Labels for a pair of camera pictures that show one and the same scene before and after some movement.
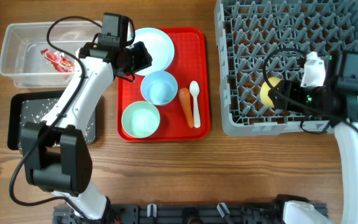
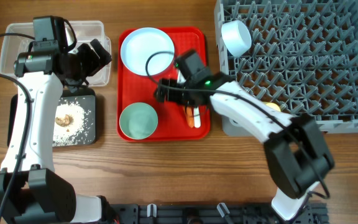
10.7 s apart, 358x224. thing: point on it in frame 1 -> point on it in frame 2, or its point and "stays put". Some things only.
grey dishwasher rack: [259, 40] stays put
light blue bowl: [159, 88] -> [237, 37]
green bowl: [140, 119] stays put
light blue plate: [160, 46] stays put
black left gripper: [145, 59] -> [94, 63]
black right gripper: [284, 96] -> [165, 91]
